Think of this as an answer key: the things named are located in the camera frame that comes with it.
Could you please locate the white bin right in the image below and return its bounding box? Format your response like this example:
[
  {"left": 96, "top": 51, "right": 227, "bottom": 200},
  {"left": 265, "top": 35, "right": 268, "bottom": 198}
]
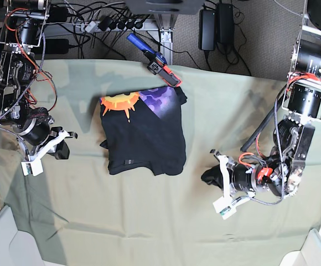
[{"left": 279, "top": 229, "right": 321, "bottom": 266}]

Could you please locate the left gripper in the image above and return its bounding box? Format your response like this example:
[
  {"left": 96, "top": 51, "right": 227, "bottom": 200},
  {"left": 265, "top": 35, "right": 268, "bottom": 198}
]
[{"left": 201, "top": 162, "right": 279, "bottom": 194}]

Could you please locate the white power strip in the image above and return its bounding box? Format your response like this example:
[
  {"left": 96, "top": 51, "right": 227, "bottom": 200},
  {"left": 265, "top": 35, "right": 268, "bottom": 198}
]
[{"left": 76, "top": 18, "right": 154, "bottom": 33}]

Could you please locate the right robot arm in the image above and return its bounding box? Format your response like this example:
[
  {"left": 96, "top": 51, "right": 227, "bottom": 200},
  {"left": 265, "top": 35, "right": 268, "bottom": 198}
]
[{"left": 0, "top": 1, "right": 70, "bottom": 161}]

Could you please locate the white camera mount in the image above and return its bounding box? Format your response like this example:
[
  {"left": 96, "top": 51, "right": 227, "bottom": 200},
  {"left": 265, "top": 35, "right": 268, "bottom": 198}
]
[
  {"left": 20, "top": 130, "right": 78, "bottom": 176},
  {"left": 210, "top": 149, "right": 256, "bottom": 220}
]

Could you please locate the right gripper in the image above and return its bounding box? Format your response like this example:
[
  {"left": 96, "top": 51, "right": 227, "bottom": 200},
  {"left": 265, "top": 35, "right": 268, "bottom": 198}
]
[{"left": 15, "top": 115, "right": 70, "bottom": 160}]

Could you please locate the aluminium frame post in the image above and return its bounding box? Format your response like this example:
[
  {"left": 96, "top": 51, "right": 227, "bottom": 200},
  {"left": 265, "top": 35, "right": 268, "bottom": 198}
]
[{"left": 153, "top": 14, "right": 177, "bottom": 65}]

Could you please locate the white bin left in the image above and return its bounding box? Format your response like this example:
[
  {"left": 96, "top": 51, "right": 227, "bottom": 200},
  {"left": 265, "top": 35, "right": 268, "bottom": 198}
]
[{"left": 0, "top": 206, "right": 44, "bottom": 265}]

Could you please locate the black power brick right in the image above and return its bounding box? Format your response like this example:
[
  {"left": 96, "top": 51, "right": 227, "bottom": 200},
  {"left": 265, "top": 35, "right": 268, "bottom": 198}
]
[{"left": 199, "top": 9, "right": 216, "bottom": 51}]

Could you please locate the light green table cloth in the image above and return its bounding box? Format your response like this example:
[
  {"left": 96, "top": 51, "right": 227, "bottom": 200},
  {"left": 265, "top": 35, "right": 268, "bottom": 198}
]
[{"left": 0, "top": 59, "right": 321, "bottom": 265}]

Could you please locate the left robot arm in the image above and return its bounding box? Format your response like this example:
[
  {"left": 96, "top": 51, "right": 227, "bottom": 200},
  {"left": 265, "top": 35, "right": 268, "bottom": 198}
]
[{"left": 201, "top": 1, "right": 321, "bottom": 213}]

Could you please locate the black T-shirt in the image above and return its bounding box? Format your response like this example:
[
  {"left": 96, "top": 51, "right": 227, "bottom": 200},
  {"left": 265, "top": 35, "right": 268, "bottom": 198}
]
[{"left": 100, "top": 86, "right": 187, "bottom": 176}]

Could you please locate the blue orange bar clamp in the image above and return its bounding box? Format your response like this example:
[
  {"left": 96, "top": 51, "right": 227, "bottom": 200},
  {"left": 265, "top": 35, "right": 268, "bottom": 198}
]
[{"left": 127, "top": 33, "right": 182, "bottom": 88}]

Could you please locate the black power brick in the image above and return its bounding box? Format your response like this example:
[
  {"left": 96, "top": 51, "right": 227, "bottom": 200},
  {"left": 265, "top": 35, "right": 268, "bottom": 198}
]
[
  {"left": 45, "top": 39, "right": 70, "bottom": 54},
  {"left": 216, "top": 2, "right": 235, "bottom": 44},
  {"left": 199, "top": 9, "right": 216, "bottom": 51}
]

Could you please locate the black power brick left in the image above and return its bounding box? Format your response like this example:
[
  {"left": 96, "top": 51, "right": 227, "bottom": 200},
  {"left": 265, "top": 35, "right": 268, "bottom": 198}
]
[{"left": 45, "top": 39, "right": 70, "bottom": 54}]

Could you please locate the white bin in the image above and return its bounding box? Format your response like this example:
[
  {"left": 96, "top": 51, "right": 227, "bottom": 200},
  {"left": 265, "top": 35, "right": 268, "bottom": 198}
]
[
  {"left": 0, "top": 206, "right": 44, "bottom": 265},
  {"left": 279, "top": 229, "right": 321, "bottom": 266}
]

